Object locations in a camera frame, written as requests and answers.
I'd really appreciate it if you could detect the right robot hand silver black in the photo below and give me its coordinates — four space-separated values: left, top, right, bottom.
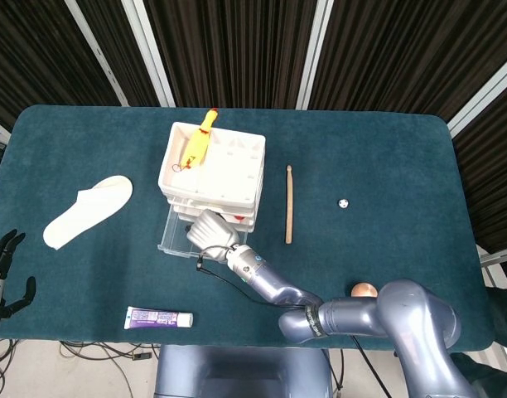
186 209 242 265

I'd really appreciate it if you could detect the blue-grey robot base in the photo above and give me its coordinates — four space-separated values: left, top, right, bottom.
153 343 333 398

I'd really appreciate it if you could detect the wooden drumstick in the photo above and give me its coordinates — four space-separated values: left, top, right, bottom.
284 164 294 245

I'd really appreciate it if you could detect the yellow rubber chicken toy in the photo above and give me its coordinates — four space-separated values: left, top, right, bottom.
170 107 220 173

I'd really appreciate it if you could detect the purple white toothpaste tube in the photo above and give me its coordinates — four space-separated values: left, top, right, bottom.
123 305 195 331

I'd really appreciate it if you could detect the white slipper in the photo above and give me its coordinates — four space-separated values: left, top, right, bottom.
42 175 134 251

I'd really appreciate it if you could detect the copper-coloured wooden egg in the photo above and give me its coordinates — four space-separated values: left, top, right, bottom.
350 281 379 299

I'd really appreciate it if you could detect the teal tablecloth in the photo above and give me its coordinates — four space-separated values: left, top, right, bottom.
0 103 497 353

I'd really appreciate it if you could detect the black hand cable with plug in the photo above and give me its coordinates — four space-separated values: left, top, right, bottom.
196 247 316 310

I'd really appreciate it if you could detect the white plastic drawer cabinet frame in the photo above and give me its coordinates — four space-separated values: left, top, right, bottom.
157 120 267 233

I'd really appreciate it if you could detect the beige floor cable with adapter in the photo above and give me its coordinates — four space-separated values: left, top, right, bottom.
58 339 160 398

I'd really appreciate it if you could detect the white frame post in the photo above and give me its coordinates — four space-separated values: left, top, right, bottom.
295 0 336 111
120 0 176 108
64 0 131 107
447 53 507 266

